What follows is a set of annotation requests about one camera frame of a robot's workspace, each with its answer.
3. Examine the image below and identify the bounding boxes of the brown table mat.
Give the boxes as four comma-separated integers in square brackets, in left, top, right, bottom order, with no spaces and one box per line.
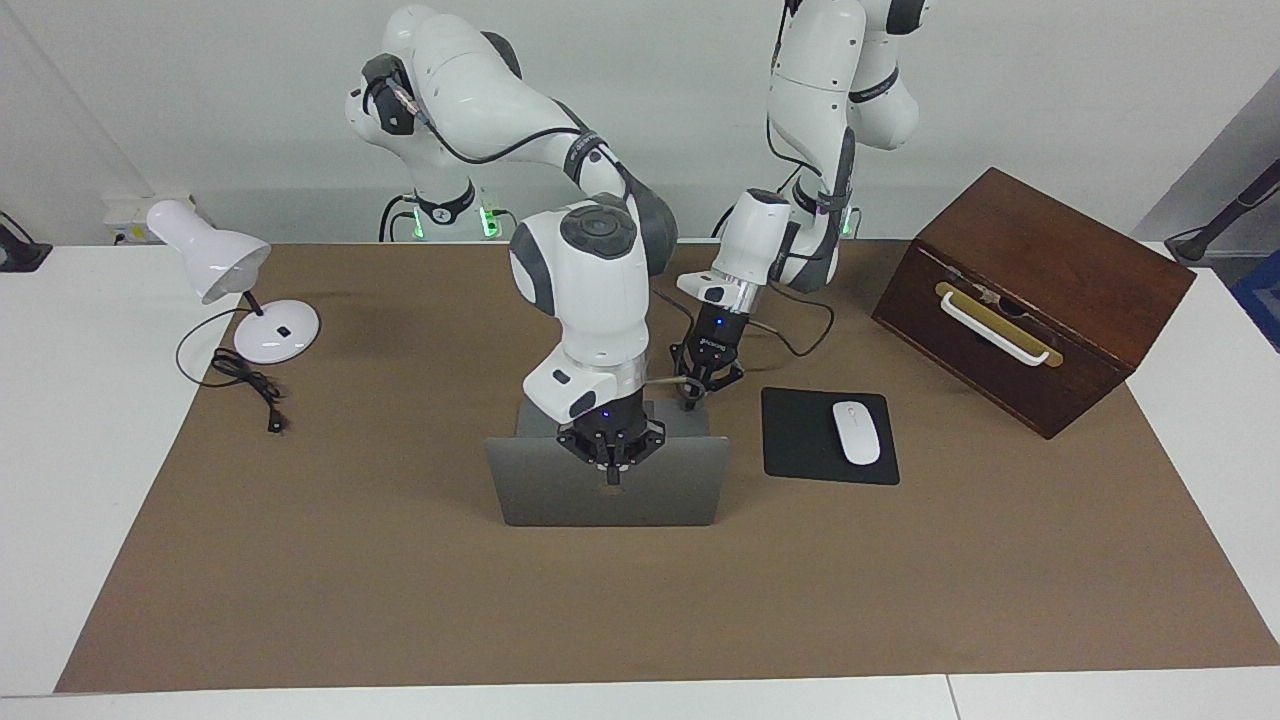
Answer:
[55,240,1280,693]

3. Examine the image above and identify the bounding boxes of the black mouse pad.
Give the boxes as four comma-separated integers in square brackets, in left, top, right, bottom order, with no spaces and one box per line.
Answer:
[761,387,901,486]

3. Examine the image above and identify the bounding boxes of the black clamp mount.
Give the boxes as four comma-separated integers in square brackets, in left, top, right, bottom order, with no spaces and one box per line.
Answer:
[0,212,53,273]

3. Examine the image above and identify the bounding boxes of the white computer mouse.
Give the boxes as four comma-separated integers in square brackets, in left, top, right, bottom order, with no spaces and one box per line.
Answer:
[832,401,882,467]

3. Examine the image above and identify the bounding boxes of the dark brown wooden box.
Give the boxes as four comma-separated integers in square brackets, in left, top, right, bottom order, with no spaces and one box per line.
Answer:
[871,167,1197,440]

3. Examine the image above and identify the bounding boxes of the white power strip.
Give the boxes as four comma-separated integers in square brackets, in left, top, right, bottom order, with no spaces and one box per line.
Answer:
[103,195,201,246]

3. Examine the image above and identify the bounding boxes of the blue crate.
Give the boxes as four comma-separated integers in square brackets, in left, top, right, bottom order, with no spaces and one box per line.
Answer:
[1228,250,1280,353]

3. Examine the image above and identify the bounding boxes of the grey laptop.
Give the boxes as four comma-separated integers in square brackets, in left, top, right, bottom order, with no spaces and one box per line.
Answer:
[486,400,730,528]

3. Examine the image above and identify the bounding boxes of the brass handle plate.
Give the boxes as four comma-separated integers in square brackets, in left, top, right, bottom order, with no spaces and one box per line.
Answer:
[935,282,1064,368]

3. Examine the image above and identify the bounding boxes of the white desk lamp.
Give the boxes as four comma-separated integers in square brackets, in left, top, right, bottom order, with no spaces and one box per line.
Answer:
[146,199,321,365]

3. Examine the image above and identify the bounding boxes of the black right base cables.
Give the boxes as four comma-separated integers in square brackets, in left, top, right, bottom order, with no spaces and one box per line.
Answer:
[378,193,521,242]

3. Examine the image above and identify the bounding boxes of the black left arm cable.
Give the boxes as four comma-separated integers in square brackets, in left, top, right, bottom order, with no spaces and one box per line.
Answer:
[745,0,851,358]

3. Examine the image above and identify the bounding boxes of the black lamp cable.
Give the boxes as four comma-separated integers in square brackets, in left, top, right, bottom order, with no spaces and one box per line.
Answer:
[176,305,288,434]

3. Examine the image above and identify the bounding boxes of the white box handle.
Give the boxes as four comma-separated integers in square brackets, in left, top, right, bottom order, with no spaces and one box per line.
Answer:
[940,290,1051,366]

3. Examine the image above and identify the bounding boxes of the black stand leg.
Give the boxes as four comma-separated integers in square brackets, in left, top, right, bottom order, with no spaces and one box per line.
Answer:
[1165,160,1280,263]

